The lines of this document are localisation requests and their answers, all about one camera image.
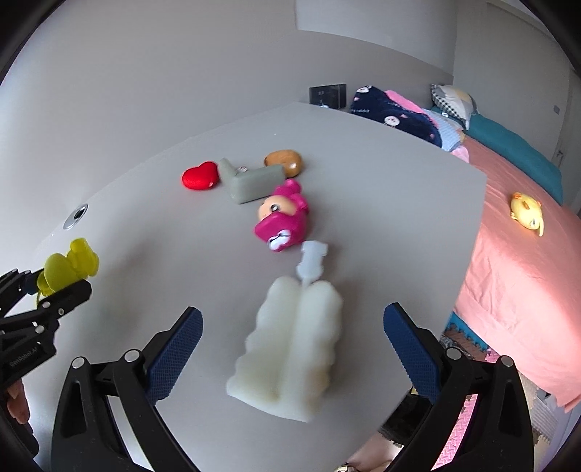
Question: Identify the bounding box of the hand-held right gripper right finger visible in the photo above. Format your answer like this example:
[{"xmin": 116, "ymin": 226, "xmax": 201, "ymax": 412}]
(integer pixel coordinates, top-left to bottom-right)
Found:
[{"xmin": 383, "ymin": 302, "xmax": 535, "ymax": 472}]

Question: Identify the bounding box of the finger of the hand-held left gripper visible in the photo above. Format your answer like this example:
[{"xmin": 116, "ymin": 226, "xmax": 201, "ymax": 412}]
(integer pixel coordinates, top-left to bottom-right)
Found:
[
  {"xmin": 0, "ymin": 279, "xmax": 93, "ymax": 341},
  {"xmin": 0, "ymin": 269, "xmax": 46, "ymax": 317}
]

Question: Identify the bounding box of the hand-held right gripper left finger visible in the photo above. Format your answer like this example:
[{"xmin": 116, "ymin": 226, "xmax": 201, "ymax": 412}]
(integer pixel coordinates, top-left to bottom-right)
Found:
[{"xmin": 51, "ymin": 306, "xmax": 203, "ymax": 472}]

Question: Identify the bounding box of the yellow plastic toy mold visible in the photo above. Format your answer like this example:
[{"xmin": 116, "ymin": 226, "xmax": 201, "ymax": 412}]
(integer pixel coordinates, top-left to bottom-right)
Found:
[{"xmin": 36, "ymin": 237, "xmax": 99, "ymax": 296}]

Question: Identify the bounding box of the black trash bag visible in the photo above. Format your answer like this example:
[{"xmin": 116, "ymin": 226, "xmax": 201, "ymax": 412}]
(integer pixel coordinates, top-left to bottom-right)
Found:
[{"xmin": 379, "ymin": 390, "xmax": 436, "ymax": 448}]

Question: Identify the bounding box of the white foam sponge block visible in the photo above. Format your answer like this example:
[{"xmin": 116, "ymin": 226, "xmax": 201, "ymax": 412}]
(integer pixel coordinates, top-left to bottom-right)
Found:
[{"xmin": 226, "ymin": 277, "xmax": 344, "ymax": 424}]

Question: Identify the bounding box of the person's left hand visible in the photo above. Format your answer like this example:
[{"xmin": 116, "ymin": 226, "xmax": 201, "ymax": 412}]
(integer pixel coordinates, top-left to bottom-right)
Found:
[{"xmin": 7, "ymin": 379, "xmax": 30, "ymax": 425}]

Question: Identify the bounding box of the teal foam floor mat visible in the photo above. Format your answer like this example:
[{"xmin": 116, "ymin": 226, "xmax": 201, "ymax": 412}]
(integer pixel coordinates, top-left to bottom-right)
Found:
[{"xmin": 445, "ymin": 318, "xmax": 493, "ymax": 359}]

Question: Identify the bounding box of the metal desk grommet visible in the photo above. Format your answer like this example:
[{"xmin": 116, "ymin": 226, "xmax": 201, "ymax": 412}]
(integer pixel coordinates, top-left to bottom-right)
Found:
[{"xmin": 63, "ymin": 204, "xmax": 89, "ymax": 230}]

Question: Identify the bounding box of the bed with pink sheet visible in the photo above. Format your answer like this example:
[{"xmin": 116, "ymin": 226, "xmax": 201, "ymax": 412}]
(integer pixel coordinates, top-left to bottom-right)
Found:
[{"xmin": 451, "ymin": 136, "xmax": 581, "ymax": 411}]

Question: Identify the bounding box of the small white bear figure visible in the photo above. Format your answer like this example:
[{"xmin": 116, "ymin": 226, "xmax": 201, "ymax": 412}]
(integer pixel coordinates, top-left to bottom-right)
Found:
[{"xmin": 295, "ymin": 241, "xmax": 329, "ymax": 284}]

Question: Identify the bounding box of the beige foam floor mat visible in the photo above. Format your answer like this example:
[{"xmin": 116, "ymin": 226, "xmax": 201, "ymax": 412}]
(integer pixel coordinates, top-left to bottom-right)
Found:
[{"xmin": 522, "ymin": 377, "xmax": 568, "ymax": 455}]

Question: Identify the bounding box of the pink doll toy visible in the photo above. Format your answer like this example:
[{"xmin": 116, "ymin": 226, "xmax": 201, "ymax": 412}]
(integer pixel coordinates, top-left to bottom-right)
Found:
[{"xmin": 253, "ymin": 178, "xmax": 310, "ymax": 252}]

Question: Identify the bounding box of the yellow chick plush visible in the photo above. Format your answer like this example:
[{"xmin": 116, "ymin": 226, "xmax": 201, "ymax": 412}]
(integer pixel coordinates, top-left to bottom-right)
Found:
[{"xmin": 509, "ymin": 192, "xmax": 545, "ymax": 237}]

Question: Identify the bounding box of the red heart toy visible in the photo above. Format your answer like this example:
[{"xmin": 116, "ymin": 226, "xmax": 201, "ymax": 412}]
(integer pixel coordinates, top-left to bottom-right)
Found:
[{"xmin": 182, "ymin": 161, "xmax": 221, "ymax": 189}]

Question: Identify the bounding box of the grey foam corner guard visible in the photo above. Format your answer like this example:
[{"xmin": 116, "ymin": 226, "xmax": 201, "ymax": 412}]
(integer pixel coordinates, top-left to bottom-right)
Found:
[{"xmin": 219, "ymin": 157, "xmax": 286, "ymax": 206}]

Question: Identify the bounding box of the light blue blanket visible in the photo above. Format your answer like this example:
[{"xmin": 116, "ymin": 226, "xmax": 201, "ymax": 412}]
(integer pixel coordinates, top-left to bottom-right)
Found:
[{"xmin": 431, "ymin": 119, "xmax": 468, "ymax": 152}]

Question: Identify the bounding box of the brown toy potato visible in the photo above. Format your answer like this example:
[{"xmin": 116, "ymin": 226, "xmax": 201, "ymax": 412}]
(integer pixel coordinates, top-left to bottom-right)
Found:
[{"xmin": 264, "ymin": 149, "xmax": 304, "ymax": 179}]

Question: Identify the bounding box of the teal pillow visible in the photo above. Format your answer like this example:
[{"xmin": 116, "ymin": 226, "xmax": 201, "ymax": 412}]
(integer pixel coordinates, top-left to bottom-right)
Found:
[{"xmin": 465, "ymin": 113, "xmax": 564, "ymax": 205}]

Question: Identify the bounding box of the navy printed blanket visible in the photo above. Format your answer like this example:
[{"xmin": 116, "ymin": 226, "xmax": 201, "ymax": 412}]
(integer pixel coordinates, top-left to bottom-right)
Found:
[{"xmin": 349, "ymin": 85, "xmax": 443, "ymax": 148}]

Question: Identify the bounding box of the checkered pillow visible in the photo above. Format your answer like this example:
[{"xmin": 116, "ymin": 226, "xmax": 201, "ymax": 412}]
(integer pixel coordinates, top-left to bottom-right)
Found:
[{"xmin": 430, "ymin": 84, "xmax": 478, "ymax": 130}]

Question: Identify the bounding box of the black digital clock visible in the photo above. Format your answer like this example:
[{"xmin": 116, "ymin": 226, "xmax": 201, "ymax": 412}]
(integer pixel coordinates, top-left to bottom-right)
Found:
[{"xmin": 309, "ymin": 83, "xmax": 348, "ymax": 109}]

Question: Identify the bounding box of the grey door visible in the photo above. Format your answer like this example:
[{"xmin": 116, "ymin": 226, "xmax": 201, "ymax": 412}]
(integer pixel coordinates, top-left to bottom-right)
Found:
[{"xmin": 551, "ymin": 68, "xmax": 581, "ymax": 182}]

